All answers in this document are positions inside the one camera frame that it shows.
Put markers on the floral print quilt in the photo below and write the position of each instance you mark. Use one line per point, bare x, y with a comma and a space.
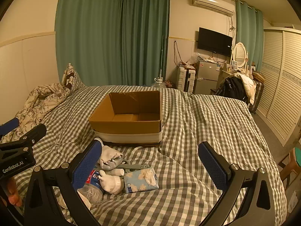
40, 103

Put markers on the clear plastic bottle red label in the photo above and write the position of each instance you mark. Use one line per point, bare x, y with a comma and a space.
93, 190

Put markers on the clear plastic bag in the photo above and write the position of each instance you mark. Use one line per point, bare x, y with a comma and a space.
195, 58

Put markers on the white plush toy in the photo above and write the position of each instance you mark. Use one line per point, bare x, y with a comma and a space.
111, 183

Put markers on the grey checked bedsheet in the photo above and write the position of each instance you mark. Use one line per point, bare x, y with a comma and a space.
207, 127

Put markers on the white suitcase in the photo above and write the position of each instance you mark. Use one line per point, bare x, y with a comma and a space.
185, 80

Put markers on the patterned pillow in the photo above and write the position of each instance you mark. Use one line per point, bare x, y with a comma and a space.
70, 77

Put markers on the cream louvred wardrobe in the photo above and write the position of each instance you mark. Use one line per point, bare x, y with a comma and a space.
279, 80

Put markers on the thin white pole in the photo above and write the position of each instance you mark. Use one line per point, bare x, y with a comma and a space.
161, 56

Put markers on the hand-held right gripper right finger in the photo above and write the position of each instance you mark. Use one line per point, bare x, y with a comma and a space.
211, 167

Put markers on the brown plaid suitcase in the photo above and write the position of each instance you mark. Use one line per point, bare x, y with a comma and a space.
257, 96

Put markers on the white air conditioner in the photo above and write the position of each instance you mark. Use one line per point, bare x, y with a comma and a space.
212, 3

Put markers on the clear water jug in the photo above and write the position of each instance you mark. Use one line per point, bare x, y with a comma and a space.
157, 83

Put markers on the green curtain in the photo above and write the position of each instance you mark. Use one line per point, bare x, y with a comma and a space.
87, 35
247, 30
145, 35

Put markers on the white oval mirror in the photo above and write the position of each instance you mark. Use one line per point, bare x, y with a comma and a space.
240, 55

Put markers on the white puffer jacket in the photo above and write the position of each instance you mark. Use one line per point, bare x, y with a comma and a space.
249, 87

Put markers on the person's left hand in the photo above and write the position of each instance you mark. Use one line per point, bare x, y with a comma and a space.
14, 191

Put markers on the long white sock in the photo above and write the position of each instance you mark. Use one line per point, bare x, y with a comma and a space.
109, 155

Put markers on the silver small fridge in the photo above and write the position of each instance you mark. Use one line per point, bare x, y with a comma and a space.
208, 80

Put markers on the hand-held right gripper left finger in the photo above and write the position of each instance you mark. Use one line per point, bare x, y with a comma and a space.
87, 166

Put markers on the dark floral bag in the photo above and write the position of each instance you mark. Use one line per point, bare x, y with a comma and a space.
169, 84

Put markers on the brown cardboard box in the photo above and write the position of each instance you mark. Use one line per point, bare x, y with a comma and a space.
131, 125

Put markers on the wooden chair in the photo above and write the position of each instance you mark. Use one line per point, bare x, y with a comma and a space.
285, 171

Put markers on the small white tube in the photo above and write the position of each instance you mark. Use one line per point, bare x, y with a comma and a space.
118, 171

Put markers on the blue floral tissue packet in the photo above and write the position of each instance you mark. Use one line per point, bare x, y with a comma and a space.
138, 181

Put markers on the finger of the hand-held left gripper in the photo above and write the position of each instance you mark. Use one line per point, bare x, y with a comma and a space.
33, 133
9, 124

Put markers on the black wall television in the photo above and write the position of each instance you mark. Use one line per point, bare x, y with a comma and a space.
214, 42

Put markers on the black jacket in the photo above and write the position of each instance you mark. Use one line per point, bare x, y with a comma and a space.
231, 89

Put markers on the green stool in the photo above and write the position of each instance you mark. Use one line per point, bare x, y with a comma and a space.
298, 156

